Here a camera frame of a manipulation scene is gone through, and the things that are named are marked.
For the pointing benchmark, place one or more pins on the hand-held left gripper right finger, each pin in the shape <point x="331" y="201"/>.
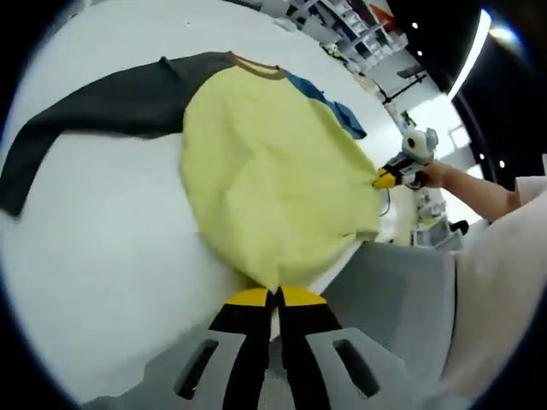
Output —
<point x="303" y="324"/>

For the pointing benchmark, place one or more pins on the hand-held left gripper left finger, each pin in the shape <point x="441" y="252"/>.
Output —
<point x="243" y="324"/>

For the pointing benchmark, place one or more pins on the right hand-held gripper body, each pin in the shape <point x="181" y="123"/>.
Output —
<point x="416" y="143"/>

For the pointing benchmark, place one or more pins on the yellow garment with dark sleeves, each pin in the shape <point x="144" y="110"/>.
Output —
<point x="265" y="171"/>

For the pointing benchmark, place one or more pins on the person's right hand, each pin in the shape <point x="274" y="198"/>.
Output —
<point x="432" y="176"/>

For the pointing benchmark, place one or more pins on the black tripod stand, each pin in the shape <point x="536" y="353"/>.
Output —
<point x="406" y="87"/>

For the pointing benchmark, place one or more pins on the ceiling light strip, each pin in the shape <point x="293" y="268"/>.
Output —
<point x="472" y="55"/>

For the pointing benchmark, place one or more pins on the spare hand-held gripper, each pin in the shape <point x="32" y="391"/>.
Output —
<point x="333" y="50"/>

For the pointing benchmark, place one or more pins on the person's white shirt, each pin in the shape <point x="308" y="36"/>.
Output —
<point x="504" y="299"/>

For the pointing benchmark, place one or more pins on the crumpled white cloth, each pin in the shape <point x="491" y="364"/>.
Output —
<point x="285" y="25"/>

